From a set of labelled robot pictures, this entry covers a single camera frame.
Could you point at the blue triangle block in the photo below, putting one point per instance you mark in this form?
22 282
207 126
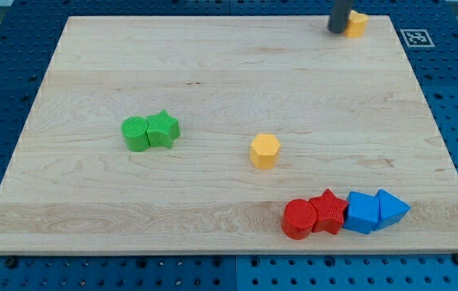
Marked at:
391 209

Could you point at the wooden board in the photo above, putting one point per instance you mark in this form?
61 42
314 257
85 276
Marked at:
349 115

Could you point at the red cylinder block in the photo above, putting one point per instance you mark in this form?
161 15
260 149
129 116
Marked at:
298 219

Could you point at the blue cube block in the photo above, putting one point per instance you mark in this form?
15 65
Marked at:
362 213

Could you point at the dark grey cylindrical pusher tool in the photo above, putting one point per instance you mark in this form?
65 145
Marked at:
339 16

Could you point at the green cylinder block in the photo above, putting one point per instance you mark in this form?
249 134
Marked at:
134 131

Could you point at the white fiducial marker tag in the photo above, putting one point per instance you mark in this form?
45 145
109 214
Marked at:
417 38

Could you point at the green star block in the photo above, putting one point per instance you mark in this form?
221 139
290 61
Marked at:
162 129

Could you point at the red star block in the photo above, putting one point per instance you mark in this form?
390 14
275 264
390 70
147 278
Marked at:
330 212

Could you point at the yellow hexagon block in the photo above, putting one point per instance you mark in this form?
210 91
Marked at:
264 151

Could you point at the yellow block at top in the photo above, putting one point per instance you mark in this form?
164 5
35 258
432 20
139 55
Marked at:
356 24

